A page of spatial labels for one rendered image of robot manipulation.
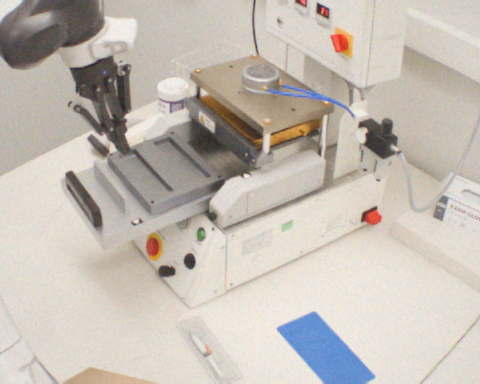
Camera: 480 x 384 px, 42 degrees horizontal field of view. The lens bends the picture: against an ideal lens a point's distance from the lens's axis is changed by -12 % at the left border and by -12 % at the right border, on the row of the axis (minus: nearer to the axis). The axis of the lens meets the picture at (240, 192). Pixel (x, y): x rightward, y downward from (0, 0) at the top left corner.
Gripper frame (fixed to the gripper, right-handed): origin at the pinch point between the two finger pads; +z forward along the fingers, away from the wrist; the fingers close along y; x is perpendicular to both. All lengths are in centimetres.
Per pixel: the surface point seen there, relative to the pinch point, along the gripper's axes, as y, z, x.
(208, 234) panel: -5.4, 26.7, 10.4
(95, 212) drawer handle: 10.1, 11.5, -0.3
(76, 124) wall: -44, 118, -139
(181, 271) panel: 1.5, 35.3, 6.9
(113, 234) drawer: 10.1, 15.2, 3.6
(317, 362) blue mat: -1, 40, 41
